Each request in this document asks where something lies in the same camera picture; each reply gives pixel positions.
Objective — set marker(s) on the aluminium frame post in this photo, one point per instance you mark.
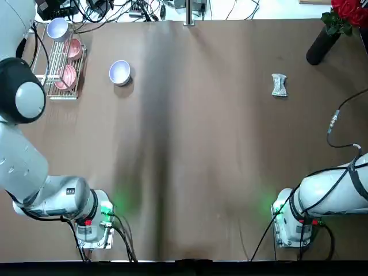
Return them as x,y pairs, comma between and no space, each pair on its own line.
189,13

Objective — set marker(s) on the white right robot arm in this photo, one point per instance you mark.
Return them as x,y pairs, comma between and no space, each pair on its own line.
325,195

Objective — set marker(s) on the pink bowl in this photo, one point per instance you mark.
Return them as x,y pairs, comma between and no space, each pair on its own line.
74,49
67,76

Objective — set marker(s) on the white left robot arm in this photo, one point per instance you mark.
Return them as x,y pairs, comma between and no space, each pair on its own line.
20,166

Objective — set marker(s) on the black electronics box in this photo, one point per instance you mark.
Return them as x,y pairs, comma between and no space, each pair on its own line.
57,8

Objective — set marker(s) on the lavender bowl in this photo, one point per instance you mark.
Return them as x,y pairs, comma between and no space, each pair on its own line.
119,72
57,28

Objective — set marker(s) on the silver sponge cloth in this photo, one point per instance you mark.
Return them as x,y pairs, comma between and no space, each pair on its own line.
279,84

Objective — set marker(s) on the black usb hub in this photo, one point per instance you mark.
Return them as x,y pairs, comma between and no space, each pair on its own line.
138,13

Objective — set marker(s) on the red flower bouquet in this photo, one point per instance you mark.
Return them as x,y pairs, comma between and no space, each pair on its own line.
348,10

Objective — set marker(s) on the black cylindrical vase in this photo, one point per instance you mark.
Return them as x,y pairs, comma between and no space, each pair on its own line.
320,49

